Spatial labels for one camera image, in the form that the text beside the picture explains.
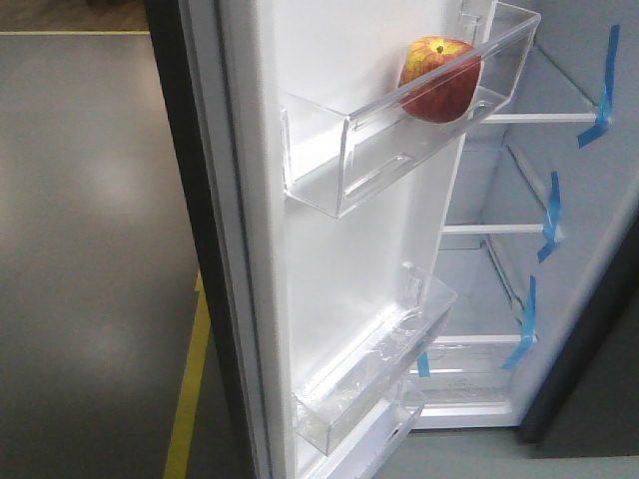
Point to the fridge door white inside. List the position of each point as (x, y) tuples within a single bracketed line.
[(290, 286)]

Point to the red yellow apple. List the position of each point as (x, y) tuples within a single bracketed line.
[(446, 97)]

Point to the dark grey fridge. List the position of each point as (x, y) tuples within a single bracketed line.
[(541, 238)]

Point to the clear upper door bin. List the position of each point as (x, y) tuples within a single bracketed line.
[(336, 161)]

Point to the clear door bin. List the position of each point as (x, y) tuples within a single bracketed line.
[(336, 161), (376, 437), (334, 401)]

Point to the blue tape strip left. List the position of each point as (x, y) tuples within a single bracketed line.
[(422, 365)]

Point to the blue tape strip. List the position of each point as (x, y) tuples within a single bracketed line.
[(603, 116), (528, 327), (422, 365), (551, 224)]

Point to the clear middle door bin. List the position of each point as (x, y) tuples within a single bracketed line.
[(334, 401)]

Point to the clear lower door bin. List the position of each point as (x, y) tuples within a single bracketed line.
[(376, 437)]

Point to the clear crisper drawer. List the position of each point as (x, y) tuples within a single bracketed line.
[(466, 369)]

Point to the blue tape strip lower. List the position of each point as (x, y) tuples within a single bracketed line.
[(528, 327)]

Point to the blue tape strip middle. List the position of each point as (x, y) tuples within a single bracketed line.
[(551, 224)]

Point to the blue tape strip top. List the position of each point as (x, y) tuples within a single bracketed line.
[(603, 116)]

